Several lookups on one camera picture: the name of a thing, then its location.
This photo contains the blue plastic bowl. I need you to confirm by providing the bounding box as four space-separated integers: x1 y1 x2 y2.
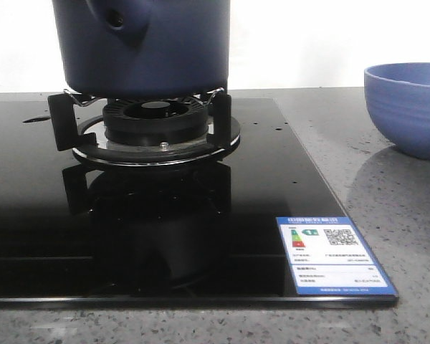
364 62 430 160

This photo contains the black glass gas stove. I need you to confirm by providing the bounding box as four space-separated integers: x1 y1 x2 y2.
0 99 398 308

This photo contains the black pot support grate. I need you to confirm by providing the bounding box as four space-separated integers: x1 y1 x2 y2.
48 88 240 169

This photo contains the black gas burner head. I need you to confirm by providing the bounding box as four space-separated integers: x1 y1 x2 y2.
102 97 209 146

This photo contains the blue energy label sticker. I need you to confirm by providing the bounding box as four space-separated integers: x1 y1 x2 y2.
276 216 398 298

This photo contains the dark blue cooking pot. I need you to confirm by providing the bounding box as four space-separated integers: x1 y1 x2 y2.
52 1 230 99

